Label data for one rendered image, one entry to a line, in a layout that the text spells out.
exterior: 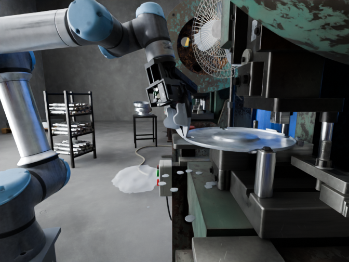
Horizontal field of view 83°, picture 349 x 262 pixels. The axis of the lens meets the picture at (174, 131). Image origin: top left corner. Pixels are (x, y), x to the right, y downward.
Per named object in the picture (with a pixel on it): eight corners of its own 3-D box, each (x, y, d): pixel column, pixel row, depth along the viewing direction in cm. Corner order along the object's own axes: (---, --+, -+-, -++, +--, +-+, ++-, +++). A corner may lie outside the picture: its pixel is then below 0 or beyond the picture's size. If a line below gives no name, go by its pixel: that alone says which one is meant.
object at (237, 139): (326, 153, 40) (326, 149, 40) (185, 152, 41) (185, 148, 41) (264, 129, 69) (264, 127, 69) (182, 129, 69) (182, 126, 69)
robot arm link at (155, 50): (159, 55, 59) (178, 42, 54) (162, 70, 59) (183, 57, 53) (139, 52, 54) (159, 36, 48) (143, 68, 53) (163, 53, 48)
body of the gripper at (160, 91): (150, 110, 52) (139, 66, 52) (172, 108, 58) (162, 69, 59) (170, 101, 47) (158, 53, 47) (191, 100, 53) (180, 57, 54)
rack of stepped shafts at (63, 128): (76, 168, 244) (68, 90, 227) (48, 165, 258) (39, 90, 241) (99, 158, 284) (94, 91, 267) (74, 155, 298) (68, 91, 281)
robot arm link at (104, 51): (83, 24, 49) (123, 8, 47) (105, 37, 60) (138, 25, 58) (94, 55, 50) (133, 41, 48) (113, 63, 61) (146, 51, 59)
